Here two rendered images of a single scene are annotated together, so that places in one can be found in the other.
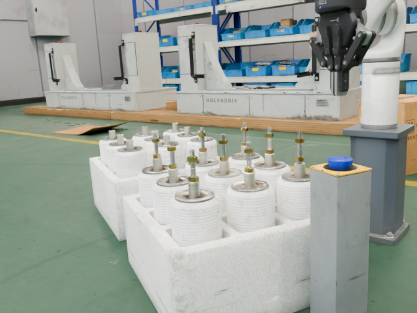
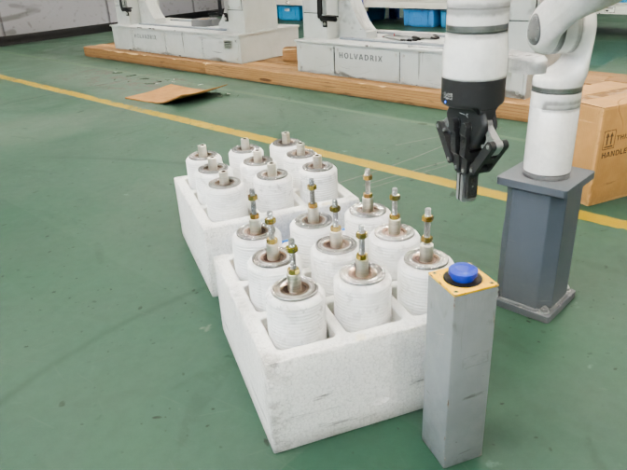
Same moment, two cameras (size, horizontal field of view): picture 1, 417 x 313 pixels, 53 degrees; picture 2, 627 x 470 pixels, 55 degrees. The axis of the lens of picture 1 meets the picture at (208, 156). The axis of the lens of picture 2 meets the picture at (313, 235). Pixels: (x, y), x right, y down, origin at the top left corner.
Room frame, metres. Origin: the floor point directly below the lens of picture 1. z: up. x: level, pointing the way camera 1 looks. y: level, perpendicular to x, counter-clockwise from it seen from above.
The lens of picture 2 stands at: (-0.06, -0.06, 0.73)
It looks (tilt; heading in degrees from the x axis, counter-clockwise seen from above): 25 degrees down; 4
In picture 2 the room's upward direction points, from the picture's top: 3 degrees counter-clockwise
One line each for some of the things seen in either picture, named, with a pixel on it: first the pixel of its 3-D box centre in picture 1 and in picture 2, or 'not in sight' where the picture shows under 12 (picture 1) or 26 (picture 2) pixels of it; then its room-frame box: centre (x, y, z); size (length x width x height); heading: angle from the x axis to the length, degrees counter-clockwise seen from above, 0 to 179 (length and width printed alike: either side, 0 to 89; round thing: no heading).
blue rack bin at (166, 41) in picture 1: (174, 40); not in sight; (7.59, 0.47, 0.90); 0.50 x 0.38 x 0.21; 140
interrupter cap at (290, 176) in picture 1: (300, 176); (425, 259); (0.85, -0.19, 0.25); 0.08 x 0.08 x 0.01
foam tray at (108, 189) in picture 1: (159, 185); (263, 218); (1.40, 0.18, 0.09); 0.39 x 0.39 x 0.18; 25
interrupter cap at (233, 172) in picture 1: (224, 173); (336, 244); (0.91, -0.03, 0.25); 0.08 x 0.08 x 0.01
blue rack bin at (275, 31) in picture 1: (289, 28); not in sight; (6.13, -1.23, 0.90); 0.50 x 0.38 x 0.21; 140
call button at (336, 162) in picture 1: (340, 164); (463, 274); (0.67, -0.22, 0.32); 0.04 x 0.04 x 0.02
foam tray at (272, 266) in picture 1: (227, 240); (338, 319); (0.91, -0.03, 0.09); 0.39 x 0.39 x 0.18; 23
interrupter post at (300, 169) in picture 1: (300, 171); (426, 252); (0.85, -0.19, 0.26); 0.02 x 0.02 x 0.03
